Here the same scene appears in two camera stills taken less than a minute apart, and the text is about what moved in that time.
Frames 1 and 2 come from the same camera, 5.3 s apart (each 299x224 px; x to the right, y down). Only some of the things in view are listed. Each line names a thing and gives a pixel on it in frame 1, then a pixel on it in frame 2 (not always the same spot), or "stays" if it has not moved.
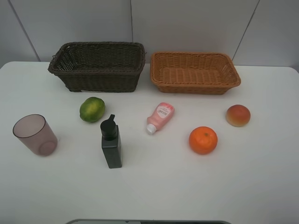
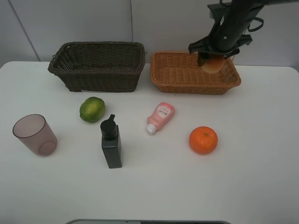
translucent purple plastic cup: (36, 132) stays
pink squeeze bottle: (161, 114) stays
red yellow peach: (238, 115) → (213, 66)
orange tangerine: (203, 140) stays
